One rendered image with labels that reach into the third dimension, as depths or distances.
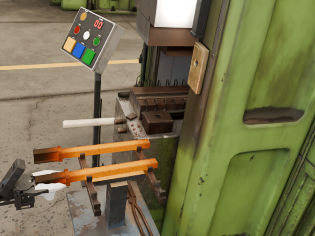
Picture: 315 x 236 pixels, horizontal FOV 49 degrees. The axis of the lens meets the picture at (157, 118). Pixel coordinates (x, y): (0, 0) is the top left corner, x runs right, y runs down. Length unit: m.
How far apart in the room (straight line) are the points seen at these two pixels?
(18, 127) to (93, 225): 1.95
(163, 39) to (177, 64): 0.40
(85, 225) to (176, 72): 0.91
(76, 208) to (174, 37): 0.79
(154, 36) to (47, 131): 1.88
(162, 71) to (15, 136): 1.64
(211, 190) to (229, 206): 0.25
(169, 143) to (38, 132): 1.76
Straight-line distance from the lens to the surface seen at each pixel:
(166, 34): 1.42
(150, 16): 1.38
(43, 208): 2.42
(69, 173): 1.14
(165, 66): 1.78
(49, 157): 1.24
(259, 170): 1.56
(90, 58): 1.92
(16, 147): 2.94
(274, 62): 1.27
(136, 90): 1.66
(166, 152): 1.54
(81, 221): 1.37
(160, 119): 1.48
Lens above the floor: 1.76
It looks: 32 degrees down
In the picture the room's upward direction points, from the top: 8 degrees clockwise
